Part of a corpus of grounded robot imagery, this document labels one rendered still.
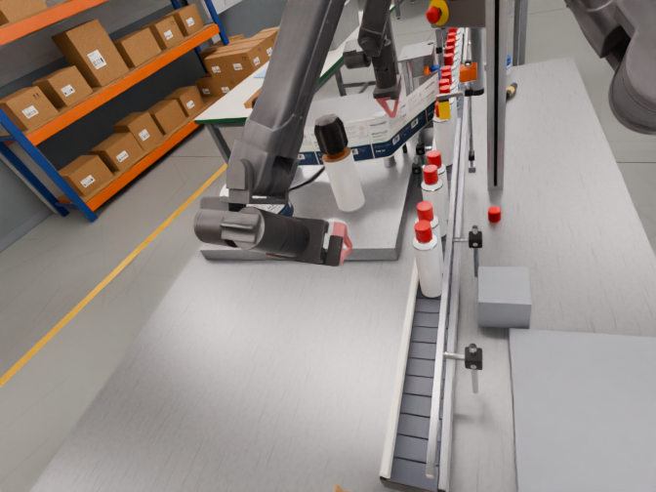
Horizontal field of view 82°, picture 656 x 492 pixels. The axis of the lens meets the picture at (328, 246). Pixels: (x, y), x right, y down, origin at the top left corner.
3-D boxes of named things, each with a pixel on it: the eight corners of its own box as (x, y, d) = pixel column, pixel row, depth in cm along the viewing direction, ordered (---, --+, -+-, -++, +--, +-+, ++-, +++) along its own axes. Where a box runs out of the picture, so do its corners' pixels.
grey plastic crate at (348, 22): (323, 31, 327) (315, 3, 313) (366, 22, 308) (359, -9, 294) (292, 60, 292) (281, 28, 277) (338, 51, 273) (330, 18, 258)
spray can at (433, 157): (431, 211, 108) (424, 148, 95) (451, 210, 106) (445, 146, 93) (430, 224, 105) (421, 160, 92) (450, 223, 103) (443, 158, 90)
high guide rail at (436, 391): (456, 122, 127) (456, 118, 126) (460, 121, 126) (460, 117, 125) (426, 477, 56) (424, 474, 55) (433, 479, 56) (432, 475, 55)
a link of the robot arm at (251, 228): (255, 251, 47) (263, 206, 47) (216, 245, 50) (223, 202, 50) (288, 256, 52) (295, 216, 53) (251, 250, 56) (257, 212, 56)
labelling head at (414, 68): (411, 113, 154) (401, 47, 138) (444, 108, 149) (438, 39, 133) (407, 131, 145) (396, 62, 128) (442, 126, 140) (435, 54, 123)
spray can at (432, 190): (429, 225, 104) (420, 163, 91) (448, 225, 102) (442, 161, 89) (427, 239, 101) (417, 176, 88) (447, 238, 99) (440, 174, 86)
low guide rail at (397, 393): (435, 139, 133) (434, 134, 132) (438, 138, 133) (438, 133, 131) (383, 477, 63) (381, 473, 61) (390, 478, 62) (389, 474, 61)
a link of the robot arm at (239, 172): (246, 157, 45) (290, 164, 52) (183, 157, 51) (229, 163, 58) (243, 257, 46) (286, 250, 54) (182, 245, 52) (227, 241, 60)
